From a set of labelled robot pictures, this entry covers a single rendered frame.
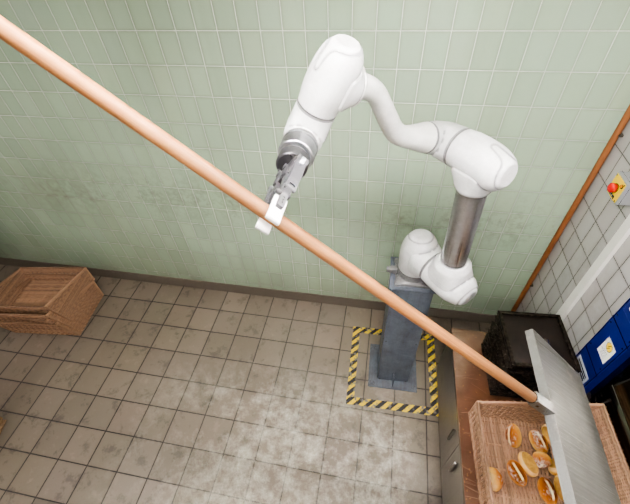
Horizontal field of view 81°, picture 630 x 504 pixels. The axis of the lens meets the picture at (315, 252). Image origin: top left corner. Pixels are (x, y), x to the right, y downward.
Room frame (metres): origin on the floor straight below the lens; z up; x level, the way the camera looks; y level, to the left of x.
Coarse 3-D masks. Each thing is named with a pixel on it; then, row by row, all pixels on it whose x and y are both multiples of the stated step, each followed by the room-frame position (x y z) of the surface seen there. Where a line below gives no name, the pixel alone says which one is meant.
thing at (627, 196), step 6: (618, 174) 1.21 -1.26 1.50; (624, 174) 1.20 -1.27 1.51; (618, 180) 1.19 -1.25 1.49; (624, 180) 1.16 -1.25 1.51; (618, 186) 1.17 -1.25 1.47; (624, 186) 1.14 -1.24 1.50; (618, 192) 1.15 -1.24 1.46; (624, 192) 1.13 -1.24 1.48; (612, 198) 1.16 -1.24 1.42; (618, 198) 1.13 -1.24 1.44; (624, 198) 1.12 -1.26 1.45; (618, 204) 1.12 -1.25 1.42; (624, 204) 1.12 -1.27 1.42
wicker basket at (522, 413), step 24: (480, 408) 0.62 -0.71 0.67; (504, 408) 0.60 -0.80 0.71; (528, 408) 0.58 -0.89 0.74; (600, 408) 0.53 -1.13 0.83; (480, 432) 0.51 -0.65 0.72; (504, 432) 0.54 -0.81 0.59; (528, 432) 0.53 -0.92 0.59; (600, 432) 0.45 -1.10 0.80; (480, 456) 0.43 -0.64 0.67; (552, 456) 0.43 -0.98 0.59; (624, 456) 0.35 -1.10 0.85; (480, 480) 0.35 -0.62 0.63; (504, 480) 0.35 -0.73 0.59; (528, 480) 0.34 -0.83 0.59; (552, 480) 0.34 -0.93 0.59; (624, 480) 0.28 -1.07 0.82
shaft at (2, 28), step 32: (0, 32) 0.64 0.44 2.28; (64, 64) 0.63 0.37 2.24; (96, 96) 0.61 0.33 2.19; (160, 128) 0.61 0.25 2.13; (192, 160) 0.58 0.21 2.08; (224, 192) 0.57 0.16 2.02; (288, 224) 0.55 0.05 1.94; (320, 256) 0.53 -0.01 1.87; (384, 288) 0.51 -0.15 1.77; (416, 320) 0.47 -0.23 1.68; (512, 384) 0.41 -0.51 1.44
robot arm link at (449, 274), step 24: (456, 144) 1.01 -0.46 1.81; (480, 144) 0.97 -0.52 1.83; (456, 168) 0.98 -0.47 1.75; (480, 168) 0.91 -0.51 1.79; (504, 168) 0.88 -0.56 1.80; (456, 192) 0.99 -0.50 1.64; (480, 192) 0.92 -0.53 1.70; (456, 216) 0.97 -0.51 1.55; (480, 216) 0.96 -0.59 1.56; (456, 240) 0.96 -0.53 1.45; (432, 264) 1.02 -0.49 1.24; (456, 264) 0.95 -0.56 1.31; (432, 288) 0.97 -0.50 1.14; (456, 288) 0.91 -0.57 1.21
